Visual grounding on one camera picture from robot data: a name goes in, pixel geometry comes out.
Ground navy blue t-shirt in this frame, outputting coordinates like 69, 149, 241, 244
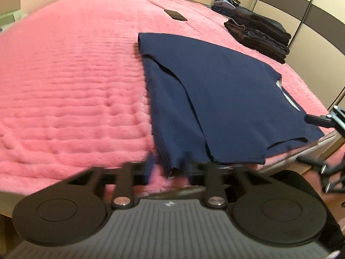
138, 33, 323, 177

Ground green box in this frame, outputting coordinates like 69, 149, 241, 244
0, 10, 27, 33

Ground black smartphone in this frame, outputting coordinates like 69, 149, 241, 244
164, 9, 188, 21

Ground pink bed blanket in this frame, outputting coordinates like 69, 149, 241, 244
1, 0, 326, 195

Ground folded dark clothes stack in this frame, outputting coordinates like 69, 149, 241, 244
224, 6, 291, 64

